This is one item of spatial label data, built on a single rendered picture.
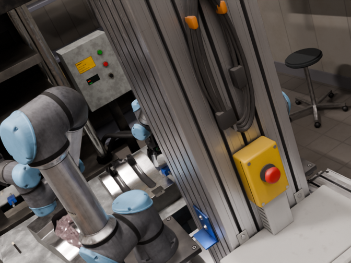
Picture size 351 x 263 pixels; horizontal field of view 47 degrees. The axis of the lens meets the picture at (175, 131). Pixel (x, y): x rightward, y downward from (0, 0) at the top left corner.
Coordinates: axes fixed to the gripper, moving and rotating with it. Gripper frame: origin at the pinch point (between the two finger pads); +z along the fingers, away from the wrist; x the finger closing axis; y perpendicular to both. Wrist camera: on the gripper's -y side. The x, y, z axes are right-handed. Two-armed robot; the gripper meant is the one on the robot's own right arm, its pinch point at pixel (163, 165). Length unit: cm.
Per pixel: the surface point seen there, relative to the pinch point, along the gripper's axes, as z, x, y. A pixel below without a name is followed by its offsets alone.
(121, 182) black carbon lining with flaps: 5.5, -19.3, -15.7
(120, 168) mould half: 1.3, -15.6, -21.8
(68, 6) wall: -71, 49, -290
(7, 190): 2, -73, -71
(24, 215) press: 18, -71, -63
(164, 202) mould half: 13.1, -8.7, 8.7
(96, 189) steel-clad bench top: 14, -30, -41
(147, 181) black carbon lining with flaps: 6.9, -8.9, -5.8
